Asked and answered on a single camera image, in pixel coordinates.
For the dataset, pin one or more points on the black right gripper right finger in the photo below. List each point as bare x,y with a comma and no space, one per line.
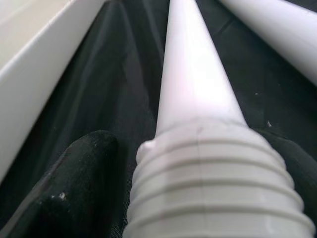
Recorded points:
304,178

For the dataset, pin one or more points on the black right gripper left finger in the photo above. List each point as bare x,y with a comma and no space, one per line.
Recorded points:
74,188

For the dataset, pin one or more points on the white plastic children tabletop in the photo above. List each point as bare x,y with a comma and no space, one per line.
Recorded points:
32,62

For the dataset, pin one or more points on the white plastic table leg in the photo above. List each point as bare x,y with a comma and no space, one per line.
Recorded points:
284,29
198,86

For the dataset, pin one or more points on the black cloth table cover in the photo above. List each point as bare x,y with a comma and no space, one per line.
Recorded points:
123,74

